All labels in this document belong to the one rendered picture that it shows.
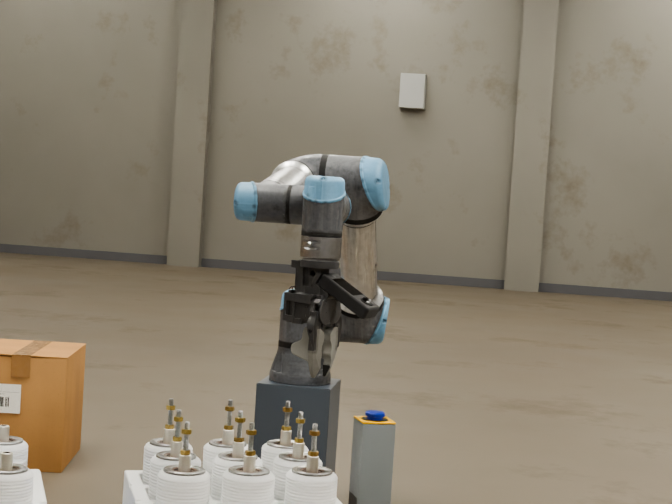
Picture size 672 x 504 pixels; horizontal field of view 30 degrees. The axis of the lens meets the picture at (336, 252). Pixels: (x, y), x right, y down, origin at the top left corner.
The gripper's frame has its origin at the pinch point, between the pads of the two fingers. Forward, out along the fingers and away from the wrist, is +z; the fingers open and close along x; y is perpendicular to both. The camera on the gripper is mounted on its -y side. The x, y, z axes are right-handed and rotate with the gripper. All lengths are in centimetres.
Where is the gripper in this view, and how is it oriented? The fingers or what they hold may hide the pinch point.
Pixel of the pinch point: (322, 370)
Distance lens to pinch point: 230.1
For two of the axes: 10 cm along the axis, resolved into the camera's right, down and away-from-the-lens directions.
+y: -8.5, -0.8, 5.2
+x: -5.2, 0.1, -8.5
